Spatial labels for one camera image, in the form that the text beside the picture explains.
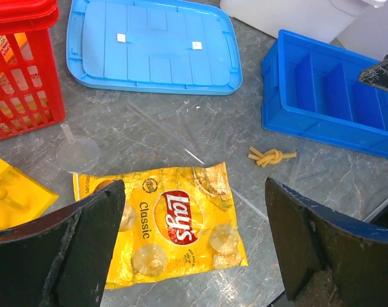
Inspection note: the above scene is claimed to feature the clear plastic funnel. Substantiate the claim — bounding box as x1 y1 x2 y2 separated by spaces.
56 123 100 173

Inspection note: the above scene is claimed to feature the yellow Lays chips bag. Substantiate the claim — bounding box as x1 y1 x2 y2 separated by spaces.
72 163 248 290

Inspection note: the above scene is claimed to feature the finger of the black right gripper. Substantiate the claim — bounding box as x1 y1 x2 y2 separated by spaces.
358 55 388 92

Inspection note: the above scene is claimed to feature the white plastic tub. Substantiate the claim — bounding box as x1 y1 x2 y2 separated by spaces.
220 0 388 60

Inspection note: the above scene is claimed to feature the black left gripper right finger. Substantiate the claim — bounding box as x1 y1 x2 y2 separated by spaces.
265 178 388 306

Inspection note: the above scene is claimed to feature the blue divided plastic bin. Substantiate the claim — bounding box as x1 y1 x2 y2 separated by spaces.
261 29 388 159

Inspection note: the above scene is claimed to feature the red plastic shopping basket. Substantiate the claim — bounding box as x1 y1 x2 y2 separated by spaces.
0 1 65 140

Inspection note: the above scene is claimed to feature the light blue plastic lid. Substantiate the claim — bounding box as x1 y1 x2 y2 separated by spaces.
66 1 243 95

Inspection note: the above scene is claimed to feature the yellow test tube rack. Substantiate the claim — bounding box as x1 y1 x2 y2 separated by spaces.
0 158 59 231

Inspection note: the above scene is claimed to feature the knotted tan rubber band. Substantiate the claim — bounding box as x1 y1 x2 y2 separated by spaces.
248 146 297 168

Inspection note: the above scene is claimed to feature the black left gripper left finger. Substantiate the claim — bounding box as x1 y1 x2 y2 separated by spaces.
0 180 125 306

